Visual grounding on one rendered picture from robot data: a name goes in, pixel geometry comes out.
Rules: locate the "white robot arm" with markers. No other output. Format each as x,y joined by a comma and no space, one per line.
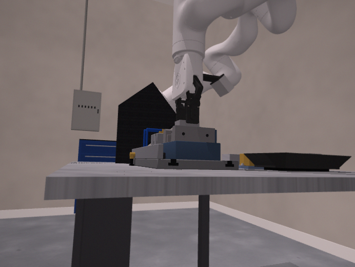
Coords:
191,19

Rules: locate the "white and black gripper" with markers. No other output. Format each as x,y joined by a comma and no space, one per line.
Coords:
187,84

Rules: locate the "yellow-orange rectangular block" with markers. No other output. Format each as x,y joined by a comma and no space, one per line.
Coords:
245,160

